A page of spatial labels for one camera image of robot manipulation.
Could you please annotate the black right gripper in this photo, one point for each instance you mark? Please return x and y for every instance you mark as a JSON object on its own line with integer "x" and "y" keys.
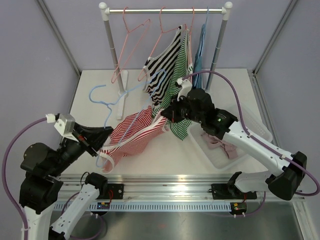
{"x": 172, "y": 112}

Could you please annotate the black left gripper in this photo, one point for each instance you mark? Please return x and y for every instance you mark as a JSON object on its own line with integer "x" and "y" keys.
{"x": 96, "y": 137}

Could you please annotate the red white striped tank top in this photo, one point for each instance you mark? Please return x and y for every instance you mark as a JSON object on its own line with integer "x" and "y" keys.
{"x": 131, "y": 137}

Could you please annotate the light blue wire hanger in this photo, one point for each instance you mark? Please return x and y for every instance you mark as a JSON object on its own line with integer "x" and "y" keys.
{"x": 122, "y": 96}

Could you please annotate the mauve pink tank top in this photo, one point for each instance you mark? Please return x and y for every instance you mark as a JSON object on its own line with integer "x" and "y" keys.
{"x": 213, "y": 142}

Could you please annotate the black white striped tank top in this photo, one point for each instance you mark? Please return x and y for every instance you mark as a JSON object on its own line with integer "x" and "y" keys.
{"x": 166, "y": 60}

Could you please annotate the pink wire hanger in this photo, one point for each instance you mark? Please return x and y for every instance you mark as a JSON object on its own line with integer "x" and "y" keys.
{"x": 131, "y": 42}
{"x": 189, "y": 61}
{"x": 162, "y": 32}

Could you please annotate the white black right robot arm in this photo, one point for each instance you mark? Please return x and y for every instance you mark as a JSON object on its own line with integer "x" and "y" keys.
{"x": 285, "y": 170}

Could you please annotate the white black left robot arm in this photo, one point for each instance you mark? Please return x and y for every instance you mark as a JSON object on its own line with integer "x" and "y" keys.
{"x": 40, "y": 189}

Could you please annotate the blue tank top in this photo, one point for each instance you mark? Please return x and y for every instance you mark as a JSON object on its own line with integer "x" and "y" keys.
{"x": 198, "y": 62}

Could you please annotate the white silver clothes rack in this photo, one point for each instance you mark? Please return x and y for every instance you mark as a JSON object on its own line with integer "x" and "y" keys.
{"x": 106, "y": 11}

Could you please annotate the white plastic basket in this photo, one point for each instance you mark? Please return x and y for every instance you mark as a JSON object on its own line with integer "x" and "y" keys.
{"x": 217, "y": 157}

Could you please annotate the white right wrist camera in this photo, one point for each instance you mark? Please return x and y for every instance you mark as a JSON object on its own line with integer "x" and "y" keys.
{"x": 186, "y": 87}

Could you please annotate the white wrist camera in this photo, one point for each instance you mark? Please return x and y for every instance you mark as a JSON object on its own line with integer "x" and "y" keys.
{"x": 186, "y": 87}
{"x": 64, "y": 124}

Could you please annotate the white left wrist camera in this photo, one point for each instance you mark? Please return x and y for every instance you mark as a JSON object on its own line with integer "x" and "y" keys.
{"x": 64, "y": 124}

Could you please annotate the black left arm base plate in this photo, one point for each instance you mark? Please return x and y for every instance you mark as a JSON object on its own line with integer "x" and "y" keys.
{"x": 113, "y": 191}

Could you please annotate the white slotted cable duct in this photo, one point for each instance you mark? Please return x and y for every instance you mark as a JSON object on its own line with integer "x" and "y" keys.
{"x": 121, "y": 206}

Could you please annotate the aluminium mounting rail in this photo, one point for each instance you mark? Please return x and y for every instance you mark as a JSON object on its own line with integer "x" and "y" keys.
{"x": 167, "y": 188}

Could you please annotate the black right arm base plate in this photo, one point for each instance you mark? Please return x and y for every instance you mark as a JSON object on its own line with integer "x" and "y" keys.
{"x": 222, "y": 191}

